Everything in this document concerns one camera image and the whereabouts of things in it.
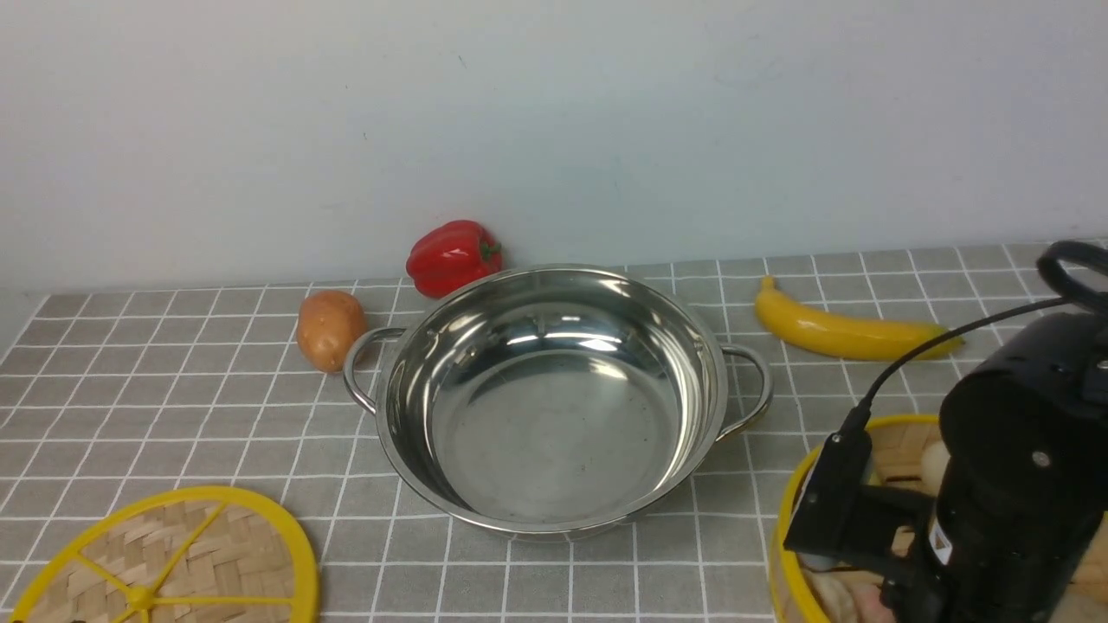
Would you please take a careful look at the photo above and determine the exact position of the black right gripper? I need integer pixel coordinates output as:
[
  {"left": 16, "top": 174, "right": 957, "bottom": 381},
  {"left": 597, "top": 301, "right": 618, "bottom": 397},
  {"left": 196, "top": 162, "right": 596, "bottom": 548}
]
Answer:
[{"left": 881, "top": 451, "right": 1105, "bottom": 622}]

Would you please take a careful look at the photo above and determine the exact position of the yellow rimmed bamboo steamer basket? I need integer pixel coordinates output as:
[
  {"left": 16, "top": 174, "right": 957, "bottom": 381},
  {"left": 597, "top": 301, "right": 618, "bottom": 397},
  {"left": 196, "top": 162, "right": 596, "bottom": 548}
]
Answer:
[{"left": 769, "top": 413, "right": 1107, "bottom": 622}]

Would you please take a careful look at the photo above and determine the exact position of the yellow woven bamboo steamer lid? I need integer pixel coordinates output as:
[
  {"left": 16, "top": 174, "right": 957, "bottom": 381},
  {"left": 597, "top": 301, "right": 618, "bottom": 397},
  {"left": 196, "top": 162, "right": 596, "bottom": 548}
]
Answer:
[{"left": 10, "top": 486, "right": 321, "bottom": 622}]

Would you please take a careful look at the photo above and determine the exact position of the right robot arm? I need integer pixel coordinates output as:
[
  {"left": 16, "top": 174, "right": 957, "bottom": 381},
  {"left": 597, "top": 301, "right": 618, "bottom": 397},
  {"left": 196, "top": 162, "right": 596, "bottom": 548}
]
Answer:
[{"left": 882, "top": 314, "right": 1105, "bottom": 622}]

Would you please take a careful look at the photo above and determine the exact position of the stainless steel pot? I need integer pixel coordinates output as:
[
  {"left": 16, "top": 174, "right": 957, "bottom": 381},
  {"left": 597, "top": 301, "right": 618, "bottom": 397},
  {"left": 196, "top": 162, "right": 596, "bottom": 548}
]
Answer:
[{"left": 343, "top": 265, "right": 773, "bottom": 541}]

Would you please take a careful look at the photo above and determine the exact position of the white round bun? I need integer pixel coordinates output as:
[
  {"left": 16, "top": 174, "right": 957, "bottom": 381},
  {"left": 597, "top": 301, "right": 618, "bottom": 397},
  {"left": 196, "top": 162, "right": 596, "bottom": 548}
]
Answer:
[{"left": 919, "top": 440, "right": 950, "bottom": 497}]

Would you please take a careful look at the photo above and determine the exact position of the pink dumpling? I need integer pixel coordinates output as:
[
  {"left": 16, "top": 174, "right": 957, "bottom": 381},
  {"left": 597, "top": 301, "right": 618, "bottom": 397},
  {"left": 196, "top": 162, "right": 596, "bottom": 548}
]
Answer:
[{"left": 847, "top": 582, "right": 897, "bottom": 623}]

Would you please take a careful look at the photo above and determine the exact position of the white dumpling at edge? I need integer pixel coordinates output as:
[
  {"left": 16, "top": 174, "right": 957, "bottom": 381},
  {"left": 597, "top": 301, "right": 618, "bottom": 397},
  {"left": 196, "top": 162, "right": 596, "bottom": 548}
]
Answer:
[{"left": 804, "top": 571, "right": 860, "bottom": 622}]

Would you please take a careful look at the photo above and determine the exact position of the yellow banana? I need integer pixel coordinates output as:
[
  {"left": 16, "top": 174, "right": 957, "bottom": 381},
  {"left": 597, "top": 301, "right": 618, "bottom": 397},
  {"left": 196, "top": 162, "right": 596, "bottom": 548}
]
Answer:
[{"left": 753, "top": 275, "right": 946, "bottom": 362}]

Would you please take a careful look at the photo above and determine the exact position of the red bell pepper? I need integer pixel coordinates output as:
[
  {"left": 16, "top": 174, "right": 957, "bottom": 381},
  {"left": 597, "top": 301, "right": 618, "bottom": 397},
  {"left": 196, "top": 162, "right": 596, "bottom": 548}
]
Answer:
[{"left": 406, "top": 219, "right": 503, "bottom": 299}]

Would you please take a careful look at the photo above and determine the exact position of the brown potato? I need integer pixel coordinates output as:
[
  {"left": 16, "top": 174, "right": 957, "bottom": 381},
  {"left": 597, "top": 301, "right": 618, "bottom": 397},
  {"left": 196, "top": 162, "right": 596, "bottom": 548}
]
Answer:
[{"left": 296, "top": 289, "right": 369, "bottom": 374}]

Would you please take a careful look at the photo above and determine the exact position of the grey checkered tablecloth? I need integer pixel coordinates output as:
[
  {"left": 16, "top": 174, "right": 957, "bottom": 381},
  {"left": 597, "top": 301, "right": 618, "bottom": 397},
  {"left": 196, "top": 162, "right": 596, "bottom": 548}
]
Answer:
[{"left": 1, "top": 243, "right": 1050, "bottom": 622}]

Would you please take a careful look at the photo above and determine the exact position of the black right camera cable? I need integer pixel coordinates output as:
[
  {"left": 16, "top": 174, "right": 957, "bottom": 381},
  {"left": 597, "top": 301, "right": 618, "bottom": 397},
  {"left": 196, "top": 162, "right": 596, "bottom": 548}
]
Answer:
[{"left": 838, "top": 241, "right": 1108, "bottom": 438}]

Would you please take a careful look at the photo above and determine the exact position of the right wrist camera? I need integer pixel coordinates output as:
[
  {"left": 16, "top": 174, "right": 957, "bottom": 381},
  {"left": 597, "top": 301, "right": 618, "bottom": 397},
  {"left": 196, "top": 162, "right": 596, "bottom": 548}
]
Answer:
[{"left": 784, "top": 428, "right": 934, "bottom": 582}]

